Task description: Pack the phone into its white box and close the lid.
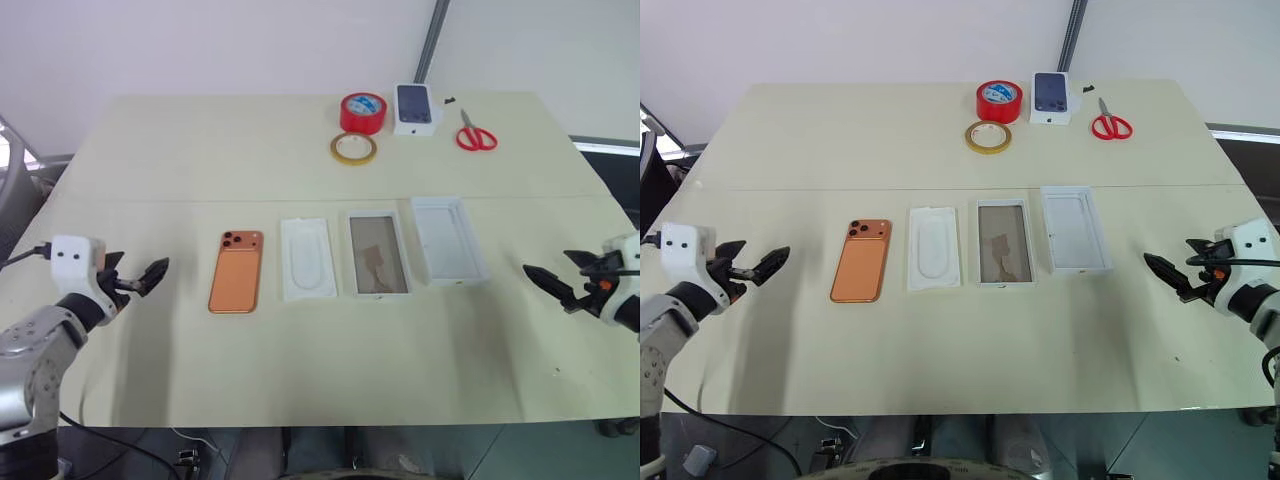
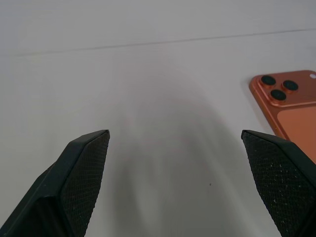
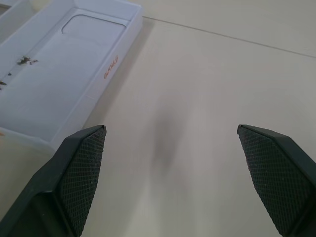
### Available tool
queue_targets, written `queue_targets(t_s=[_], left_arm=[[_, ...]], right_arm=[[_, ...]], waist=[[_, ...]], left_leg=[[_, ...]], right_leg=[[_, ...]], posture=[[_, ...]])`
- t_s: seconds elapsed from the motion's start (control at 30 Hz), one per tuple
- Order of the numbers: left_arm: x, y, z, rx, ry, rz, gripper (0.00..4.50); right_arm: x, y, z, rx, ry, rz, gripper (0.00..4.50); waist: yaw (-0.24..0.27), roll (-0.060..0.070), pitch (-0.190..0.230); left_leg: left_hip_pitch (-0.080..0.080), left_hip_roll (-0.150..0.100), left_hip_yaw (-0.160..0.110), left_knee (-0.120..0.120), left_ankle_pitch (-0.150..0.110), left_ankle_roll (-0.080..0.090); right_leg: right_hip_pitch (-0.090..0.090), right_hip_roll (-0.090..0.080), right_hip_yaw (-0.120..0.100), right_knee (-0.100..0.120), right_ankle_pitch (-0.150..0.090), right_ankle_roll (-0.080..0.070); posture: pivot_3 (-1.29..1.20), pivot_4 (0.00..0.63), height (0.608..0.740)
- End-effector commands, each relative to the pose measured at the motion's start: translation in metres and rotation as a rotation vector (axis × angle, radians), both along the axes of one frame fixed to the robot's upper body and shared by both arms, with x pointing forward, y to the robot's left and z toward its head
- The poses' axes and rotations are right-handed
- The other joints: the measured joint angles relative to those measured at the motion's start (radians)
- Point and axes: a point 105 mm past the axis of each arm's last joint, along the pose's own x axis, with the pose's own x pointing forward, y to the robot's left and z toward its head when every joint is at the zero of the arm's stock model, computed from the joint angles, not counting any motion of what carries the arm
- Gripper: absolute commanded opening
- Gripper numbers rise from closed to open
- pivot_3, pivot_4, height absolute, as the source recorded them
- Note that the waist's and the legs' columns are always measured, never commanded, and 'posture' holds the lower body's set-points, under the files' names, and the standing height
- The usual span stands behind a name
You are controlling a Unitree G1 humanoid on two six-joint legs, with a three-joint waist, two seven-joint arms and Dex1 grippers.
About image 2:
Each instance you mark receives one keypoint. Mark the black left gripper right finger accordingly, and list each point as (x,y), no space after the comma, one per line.
(279,172)

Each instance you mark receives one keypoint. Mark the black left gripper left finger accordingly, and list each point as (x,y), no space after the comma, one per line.
(74,177)

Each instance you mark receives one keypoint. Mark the orange smartphone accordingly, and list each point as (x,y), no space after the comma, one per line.
(296,118)

